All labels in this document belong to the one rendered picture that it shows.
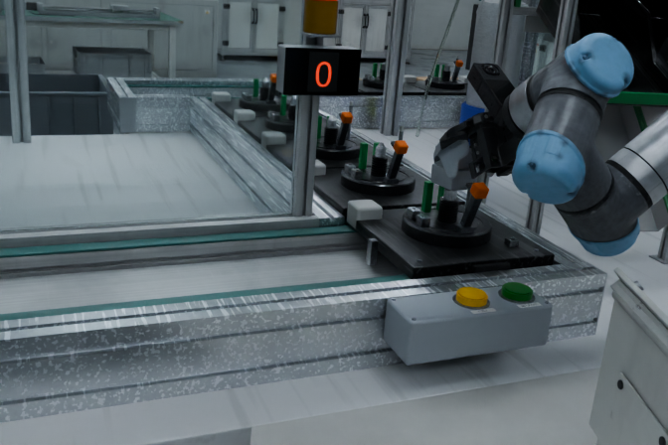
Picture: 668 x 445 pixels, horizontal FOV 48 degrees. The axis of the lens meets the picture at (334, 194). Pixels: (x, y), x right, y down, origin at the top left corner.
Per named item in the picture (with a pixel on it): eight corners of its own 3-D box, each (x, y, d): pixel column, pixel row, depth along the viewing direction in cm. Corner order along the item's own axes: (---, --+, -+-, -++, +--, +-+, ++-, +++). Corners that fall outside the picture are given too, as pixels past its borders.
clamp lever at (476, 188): (473, 228, 112) (490, 190, 108) (462, 229, 111) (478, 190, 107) (463, 214, 115) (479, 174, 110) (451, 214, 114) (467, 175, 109)
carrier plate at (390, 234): (553, 266, 112) (555, 253, 112) (412, 280, 103) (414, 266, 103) (468, 215, 134) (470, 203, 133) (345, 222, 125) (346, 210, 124)
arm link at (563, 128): (600, 225, 82) (623, 148, 87) (562, 164, 76) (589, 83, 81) (535, 223, 88) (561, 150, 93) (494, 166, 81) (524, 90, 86)
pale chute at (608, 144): (658, 231, 120) (675, 220, 116) (584, 231, 117) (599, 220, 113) (613, 87, 133) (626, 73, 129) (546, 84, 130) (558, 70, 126)
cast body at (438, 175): (476, 190, 113) (480, 144, 112) (450, 191, 111) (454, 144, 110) (447, 178, 121) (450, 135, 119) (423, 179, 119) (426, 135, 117)
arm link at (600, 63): (572, 70, 80) (591, 13, 83) (515, 110, 90) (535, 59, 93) (629, 107, 81) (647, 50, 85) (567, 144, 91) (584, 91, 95)
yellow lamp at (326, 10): (341, 35, 111) (343, 1, 110) (309, 34, 109) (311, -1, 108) (328, 31, 116) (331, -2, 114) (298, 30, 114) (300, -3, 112)
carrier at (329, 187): (464, 212, 135) (473, 144, 131) (342, 220, 126) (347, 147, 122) (404, 174, 156) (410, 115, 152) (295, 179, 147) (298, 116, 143)
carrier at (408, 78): (491, 98, 259) (496, 62, 255) (430, 98, 250) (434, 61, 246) (455, 85, 280) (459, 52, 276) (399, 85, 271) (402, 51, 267)
